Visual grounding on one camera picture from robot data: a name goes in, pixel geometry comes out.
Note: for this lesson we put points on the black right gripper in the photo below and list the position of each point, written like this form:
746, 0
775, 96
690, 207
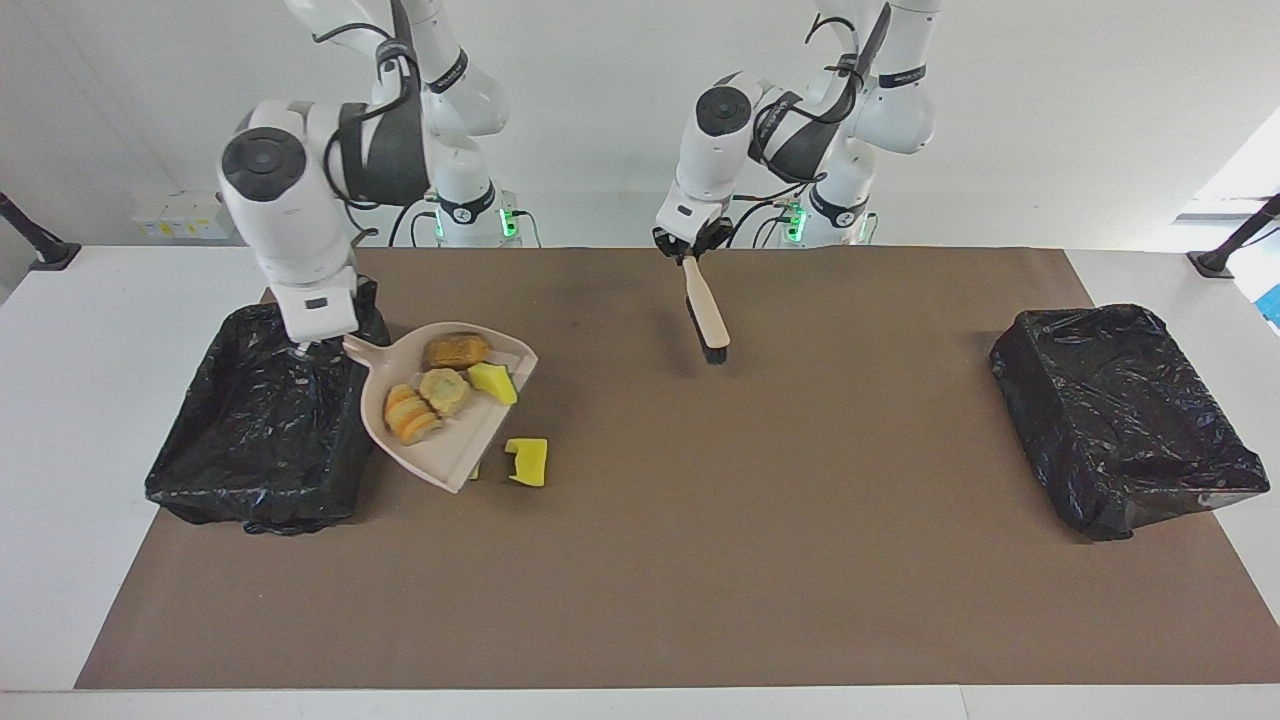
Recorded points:
318, 346

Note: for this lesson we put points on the brown bread roll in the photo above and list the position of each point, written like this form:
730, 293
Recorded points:
457, 351

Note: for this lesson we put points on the white wall socket box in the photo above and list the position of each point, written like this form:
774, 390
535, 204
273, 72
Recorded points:
185, 215

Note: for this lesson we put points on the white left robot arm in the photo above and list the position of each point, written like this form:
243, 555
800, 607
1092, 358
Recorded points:
710, 150

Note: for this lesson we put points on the black stand with base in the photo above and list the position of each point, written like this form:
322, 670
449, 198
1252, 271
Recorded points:
1215, 265
55, 255

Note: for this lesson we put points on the brown paper table mat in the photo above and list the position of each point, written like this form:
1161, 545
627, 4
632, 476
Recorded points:
700, 600

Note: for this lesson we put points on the black bag lined bin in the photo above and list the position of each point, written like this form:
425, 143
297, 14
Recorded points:
1110, 420
250, 440

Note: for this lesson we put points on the beige plastic dustpan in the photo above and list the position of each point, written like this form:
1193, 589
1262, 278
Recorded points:
482, 428

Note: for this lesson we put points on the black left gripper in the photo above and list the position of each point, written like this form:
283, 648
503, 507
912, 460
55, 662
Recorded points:
695, 238

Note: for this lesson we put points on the pale ridged pastry piece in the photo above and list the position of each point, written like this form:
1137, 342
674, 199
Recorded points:
445, 391

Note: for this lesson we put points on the small yellow sponge piece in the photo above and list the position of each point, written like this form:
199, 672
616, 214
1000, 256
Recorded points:
492, 383

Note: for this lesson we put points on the notched yellow sponge piece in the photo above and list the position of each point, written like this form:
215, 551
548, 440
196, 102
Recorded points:
528, 462

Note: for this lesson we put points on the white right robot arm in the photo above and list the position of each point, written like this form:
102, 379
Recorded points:
290, 200

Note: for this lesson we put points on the striped orange croissant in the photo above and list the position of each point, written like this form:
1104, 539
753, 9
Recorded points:
410, 415

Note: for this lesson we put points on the blue object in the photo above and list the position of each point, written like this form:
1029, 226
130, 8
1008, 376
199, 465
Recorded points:
1273, 305

